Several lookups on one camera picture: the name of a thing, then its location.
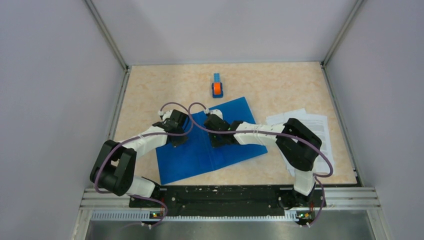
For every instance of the white slotted cable duct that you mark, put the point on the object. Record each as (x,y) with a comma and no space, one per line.
(147,216)

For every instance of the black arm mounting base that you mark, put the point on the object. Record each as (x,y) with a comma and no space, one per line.
(230,200)

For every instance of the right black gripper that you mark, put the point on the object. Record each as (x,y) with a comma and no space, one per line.
(215,143)

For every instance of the blue orange tape dispenser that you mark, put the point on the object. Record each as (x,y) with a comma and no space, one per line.
(217,86)

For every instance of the white printed paper stack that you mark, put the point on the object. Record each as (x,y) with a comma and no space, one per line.
(318,124)

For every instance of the aluminium frame rail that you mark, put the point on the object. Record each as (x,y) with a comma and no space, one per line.
(351,198)

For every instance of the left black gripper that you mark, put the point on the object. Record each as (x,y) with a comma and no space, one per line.
(181,141)

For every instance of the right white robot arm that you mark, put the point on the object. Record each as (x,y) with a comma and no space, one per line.
(298,144)

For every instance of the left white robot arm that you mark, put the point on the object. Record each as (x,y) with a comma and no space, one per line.
(114,168)

